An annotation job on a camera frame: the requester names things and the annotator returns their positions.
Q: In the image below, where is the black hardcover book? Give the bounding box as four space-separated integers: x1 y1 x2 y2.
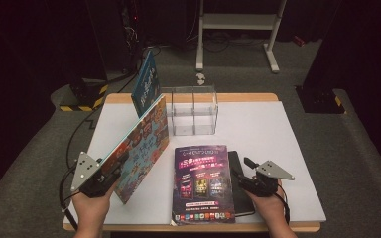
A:
227 150 256 217

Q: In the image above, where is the black curtain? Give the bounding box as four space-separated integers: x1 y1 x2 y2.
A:
0 0 108 212
302 0 381 186

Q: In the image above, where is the left hand-held gripper black cable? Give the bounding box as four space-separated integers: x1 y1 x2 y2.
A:
59 163 80 232

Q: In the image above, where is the white metal stand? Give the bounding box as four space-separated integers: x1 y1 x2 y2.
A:
195 0 288 74

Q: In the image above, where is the purple magazine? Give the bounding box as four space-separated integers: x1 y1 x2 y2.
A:
171 144 236 227

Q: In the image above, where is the black base with yellow stripes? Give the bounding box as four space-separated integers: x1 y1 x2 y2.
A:
295 84 346 115
59 77 109 113

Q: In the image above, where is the person's right hand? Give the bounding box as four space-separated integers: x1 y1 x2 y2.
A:
244 180 287 226

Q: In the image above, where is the hand-held gripper black cable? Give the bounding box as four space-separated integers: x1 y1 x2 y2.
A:
59 163 80 232
274 184 292 226

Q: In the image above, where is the clear acrylic book organizer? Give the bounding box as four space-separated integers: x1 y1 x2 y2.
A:
160 85 219 137

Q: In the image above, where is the person's left hand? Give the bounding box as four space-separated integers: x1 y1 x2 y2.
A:
72 182 117 232

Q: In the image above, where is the long black floor cable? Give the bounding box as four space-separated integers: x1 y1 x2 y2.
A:
65 63 141 177

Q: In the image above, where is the green and blue picture book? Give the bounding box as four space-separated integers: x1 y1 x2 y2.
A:
99 93 171 205

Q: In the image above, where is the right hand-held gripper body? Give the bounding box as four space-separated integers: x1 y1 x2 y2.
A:
241 160 296 198

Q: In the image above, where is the black equipment rack with cables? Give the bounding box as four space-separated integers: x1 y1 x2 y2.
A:
118 0 147 73

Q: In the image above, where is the small red floor object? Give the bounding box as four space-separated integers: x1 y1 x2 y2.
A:
292 35 306 48

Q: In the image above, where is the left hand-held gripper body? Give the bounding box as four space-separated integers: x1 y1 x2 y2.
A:
70 151 120 198

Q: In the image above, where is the white table board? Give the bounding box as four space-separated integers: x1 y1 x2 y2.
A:
63 100 327 226

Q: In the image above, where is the right hand-held gripper black cable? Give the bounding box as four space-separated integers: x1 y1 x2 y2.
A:
274 184 292 226

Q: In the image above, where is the dark blue picture book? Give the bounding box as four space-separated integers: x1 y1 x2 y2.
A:
131 50 163 119

